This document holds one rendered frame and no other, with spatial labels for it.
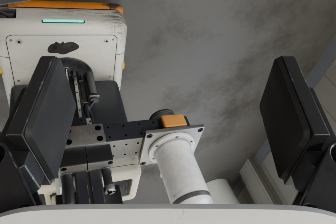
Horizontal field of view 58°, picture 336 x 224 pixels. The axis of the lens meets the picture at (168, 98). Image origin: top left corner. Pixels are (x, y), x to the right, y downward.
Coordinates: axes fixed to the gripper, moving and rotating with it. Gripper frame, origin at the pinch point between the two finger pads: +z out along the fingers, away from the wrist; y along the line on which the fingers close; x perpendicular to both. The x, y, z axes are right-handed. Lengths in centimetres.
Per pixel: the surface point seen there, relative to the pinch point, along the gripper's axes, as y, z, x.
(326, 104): 137, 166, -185
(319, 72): 132, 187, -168
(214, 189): 56, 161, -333
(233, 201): 77, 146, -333
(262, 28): 68, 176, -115
